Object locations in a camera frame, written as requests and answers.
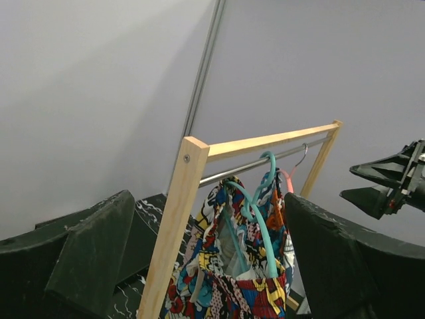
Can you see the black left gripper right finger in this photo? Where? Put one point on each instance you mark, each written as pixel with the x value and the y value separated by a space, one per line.
pixel 349 271

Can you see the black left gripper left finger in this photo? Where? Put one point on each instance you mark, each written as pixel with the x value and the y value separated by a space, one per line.
pixel 68 268

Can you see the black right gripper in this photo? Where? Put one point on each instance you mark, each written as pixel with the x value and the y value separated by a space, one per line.
pixel 402 172

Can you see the pink foam hanger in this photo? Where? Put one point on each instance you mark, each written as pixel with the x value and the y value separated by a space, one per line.
pixel 288 176

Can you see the comic print shorts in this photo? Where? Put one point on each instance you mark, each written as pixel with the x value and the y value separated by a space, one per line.
pixel 225 272

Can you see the teal plastic hanger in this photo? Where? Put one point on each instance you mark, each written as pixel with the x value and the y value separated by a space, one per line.
pixel 253 214

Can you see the wooden clothes rack frame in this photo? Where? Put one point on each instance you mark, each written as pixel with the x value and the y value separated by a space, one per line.
pixel 187 178

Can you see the chrome rack rail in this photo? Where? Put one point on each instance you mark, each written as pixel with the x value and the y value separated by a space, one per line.
pixel 252 164

